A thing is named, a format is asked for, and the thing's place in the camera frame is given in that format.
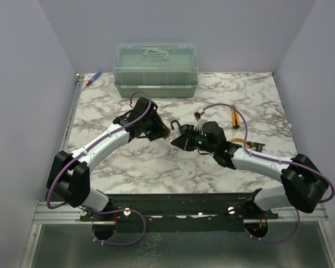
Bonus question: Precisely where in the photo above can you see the aluminium rail left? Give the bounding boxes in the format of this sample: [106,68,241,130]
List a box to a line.
[32,74,85,225]

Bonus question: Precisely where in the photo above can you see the green transparent toolbox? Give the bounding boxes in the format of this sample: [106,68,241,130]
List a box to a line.
[113,43,199,98]

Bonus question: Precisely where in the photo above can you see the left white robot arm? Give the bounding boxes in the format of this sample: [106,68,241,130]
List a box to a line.
[46,97,170,221]

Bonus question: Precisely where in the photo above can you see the blue red screwdriver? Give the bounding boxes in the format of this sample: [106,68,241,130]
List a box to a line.
[85,71,102,87]

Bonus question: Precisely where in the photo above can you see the black padlock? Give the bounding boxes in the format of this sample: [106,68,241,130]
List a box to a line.
[170,119,193,135]

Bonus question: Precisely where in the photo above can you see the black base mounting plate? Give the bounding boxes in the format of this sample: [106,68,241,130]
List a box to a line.
[80,193,278,232]

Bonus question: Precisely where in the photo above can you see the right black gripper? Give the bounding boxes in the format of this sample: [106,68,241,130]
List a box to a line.
[171,125,217,155]

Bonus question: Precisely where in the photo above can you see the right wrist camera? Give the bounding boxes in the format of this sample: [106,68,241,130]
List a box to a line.
[194,110,208,131]

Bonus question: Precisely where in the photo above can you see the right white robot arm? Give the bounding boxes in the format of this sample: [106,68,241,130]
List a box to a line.
[171,121,329,219]

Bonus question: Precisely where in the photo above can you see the yellow utility knife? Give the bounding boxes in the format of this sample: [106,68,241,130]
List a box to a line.
[231,105,240,130]

